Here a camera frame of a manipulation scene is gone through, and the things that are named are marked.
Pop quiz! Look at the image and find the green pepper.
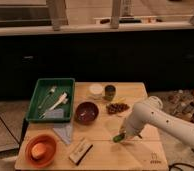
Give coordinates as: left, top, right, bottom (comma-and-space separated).
113, 133, 125, 143

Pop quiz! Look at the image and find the orange bowl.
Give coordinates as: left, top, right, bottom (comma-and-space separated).
25, 134, 57, 168

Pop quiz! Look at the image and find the green plastic tray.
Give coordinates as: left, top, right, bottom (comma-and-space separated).
26, 78, 75, 123

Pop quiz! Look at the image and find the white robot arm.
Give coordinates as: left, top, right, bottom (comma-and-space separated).
120, 96, 194, 149

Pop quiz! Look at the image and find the orange fruit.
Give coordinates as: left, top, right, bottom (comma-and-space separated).
31, 143, 46, 159

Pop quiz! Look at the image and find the metal fork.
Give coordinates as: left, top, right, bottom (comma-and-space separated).
38, 86, 57, 109

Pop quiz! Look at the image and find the grey folded cloth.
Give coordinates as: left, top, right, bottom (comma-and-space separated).
53, 123, 73, 145

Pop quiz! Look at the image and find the dark green cup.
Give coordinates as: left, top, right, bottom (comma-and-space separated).
104, 85, 116, 101

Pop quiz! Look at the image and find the black cable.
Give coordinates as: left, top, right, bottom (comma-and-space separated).
168, 162, 194, 171

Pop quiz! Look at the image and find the wooden block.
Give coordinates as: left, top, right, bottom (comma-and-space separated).
69, 138, 93, 165

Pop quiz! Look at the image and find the purple bowl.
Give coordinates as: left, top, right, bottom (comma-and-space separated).
75, 102, 99, 125

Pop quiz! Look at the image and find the grey sponge in tray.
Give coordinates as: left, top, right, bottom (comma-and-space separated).
44, 109, 64, 119

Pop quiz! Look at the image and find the bunch of brown grapes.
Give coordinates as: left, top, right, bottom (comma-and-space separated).
106, 103, 129, 114

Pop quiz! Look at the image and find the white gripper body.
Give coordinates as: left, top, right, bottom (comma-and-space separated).
119, 117, 143, 140

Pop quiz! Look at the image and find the white spatula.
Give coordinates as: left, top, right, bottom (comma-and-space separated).
39, 92, 68, 118

